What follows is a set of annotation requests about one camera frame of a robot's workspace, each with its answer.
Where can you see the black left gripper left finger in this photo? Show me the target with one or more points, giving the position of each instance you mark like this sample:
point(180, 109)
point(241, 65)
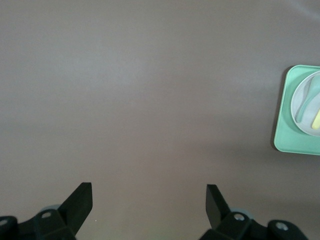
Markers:
point(57, 225)

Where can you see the light green rectangular tray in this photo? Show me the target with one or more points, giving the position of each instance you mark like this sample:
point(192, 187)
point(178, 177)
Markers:
point(285, 130)

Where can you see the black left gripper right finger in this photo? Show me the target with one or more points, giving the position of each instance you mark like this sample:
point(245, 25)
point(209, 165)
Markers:
point(230, 227)

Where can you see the yellow plastic fork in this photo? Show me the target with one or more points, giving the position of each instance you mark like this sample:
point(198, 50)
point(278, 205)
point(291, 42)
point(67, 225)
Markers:
point(316, 121)

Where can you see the beige round plate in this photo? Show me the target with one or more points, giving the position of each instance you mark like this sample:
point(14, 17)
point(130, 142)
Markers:
point(306, 117)

